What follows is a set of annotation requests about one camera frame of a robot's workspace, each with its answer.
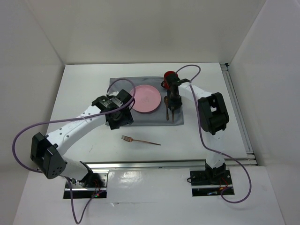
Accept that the red mug black handle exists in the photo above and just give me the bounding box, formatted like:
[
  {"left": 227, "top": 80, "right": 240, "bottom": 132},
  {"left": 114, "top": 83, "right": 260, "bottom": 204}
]
[{"left": 161, "top": 71, "right": 179, "bottom": 90}]

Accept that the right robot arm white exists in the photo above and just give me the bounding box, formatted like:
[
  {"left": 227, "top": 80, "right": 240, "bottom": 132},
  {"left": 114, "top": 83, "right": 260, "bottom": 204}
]
[{"left": 161, "top": 71, "right": 229, "bottom": 184}]

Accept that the aluminium rail right side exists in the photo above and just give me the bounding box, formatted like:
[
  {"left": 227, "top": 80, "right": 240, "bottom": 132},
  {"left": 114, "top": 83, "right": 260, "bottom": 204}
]
[{"left": 220, "top": 63, "right": 256, "bottom": 160}]

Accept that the grey cloth placemat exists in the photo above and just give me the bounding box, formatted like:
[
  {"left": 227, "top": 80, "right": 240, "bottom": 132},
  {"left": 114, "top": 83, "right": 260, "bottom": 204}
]
[{"left": 108, "top": 76, "right": 184, "bottom": 126}]

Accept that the aluminium rail front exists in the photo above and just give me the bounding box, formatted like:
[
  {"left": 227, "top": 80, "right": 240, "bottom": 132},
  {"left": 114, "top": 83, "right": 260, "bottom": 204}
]
[{"left": 36, "top": 158, "right": 258, "bottom": 171}]

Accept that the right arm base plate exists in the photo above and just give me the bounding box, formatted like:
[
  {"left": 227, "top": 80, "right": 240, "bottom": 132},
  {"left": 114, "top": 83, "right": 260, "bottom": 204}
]
[{"left": 187, "top": 170, "right": 234, "bottom": 197}]

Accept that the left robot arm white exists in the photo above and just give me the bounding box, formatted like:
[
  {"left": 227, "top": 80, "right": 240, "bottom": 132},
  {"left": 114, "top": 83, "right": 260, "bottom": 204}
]
[{"left": 30, "top": 90, "right": 134, "bottom": 187}]

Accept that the copper fork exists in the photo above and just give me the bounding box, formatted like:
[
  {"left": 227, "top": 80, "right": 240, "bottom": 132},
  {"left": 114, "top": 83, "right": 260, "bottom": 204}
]
[{"left": 121, "top": 135, "right": 161, "bottom": 146}]

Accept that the pink plate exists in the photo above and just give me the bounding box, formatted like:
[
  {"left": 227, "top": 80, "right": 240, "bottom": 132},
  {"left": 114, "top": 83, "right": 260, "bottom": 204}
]
[{"left": 130, "top": 85, "right": 161, "bottom": 113}]

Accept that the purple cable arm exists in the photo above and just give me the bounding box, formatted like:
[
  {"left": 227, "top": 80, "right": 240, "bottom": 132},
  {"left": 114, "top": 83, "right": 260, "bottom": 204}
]
[
  {"left": 175, "top": 64, "right": 253, "bottom": 204},
  {"left": 11, "top": 78, "right": 137, "bottom": 225}
]

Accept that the aluminium rail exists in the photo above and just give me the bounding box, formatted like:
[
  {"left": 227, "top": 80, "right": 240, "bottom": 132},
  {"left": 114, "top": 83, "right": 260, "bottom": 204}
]
[
  {"left": 220, "top": 63, "right": 256, "bottom": 160},
  {"left": 36, "top": 158, "right": 258, "bottom": 171}
]

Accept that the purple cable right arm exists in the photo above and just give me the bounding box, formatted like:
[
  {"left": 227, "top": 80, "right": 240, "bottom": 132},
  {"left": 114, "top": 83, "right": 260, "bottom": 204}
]
[{"left": 175, "top": 64, "right": 253, "bottom": 204}]

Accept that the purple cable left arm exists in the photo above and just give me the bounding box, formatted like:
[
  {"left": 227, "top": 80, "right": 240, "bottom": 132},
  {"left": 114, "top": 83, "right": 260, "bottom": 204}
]
[{"left": 11, "top": 78, "right": 137, "bottom": 225}]

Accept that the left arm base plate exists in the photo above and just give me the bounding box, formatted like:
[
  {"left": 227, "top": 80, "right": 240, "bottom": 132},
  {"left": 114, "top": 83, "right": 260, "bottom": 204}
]
[{"left": 70, "top": 170, "right": 108, "bottom": 199}]

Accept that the brown wooden spoon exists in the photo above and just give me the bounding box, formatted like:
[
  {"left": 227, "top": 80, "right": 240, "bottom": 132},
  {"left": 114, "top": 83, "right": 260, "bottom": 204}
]
[{"left": 164, "top": 96, "right": 169, "bottom": 120}]

